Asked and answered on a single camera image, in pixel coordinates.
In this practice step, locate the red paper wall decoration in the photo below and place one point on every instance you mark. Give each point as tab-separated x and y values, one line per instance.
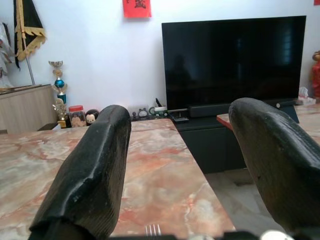
137	8

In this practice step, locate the black remote control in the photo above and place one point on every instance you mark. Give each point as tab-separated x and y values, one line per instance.
179	119

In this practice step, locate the silver fork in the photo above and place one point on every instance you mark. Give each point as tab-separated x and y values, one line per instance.
153	230

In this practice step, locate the white cloth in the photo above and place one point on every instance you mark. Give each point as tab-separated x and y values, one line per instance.
5	50

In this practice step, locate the clear jar with red lid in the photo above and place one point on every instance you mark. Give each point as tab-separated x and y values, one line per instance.
77	117

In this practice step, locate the black soundbar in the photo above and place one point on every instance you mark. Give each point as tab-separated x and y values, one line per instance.
210	110

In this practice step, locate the black mouse doll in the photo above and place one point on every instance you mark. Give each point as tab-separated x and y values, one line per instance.
91	117

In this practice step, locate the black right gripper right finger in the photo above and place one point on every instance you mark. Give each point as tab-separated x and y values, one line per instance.
280	160

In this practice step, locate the red figurine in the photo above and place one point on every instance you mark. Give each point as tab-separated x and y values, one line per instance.
316	75

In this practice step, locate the small grey cat figurine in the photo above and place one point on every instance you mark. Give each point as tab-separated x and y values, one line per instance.
142	113

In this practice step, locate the light wooden cabinet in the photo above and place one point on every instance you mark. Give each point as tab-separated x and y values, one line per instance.
25	107

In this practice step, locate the tissue box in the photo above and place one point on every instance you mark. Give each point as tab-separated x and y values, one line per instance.
305	98

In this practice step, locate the black flag with gold fringe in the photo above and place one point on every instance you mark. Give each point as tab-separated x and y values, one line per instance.
26	27

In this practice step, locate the tall trophy with blue ball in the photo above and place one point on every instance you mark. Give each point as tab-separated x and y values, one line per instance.
60	83

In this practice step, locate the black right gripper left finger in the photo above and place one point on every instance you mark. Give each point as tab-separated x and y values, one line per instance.
92	170

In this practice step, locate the small gold trophy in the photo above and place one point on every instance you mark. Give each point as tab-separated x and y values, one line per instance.
60	113

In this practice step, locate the black flat screen television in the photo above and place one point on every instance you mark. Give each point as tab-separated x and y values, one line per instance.
232	62

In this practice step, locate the dark television console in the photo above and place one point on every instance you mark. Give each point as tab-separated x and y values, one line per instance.
210	147

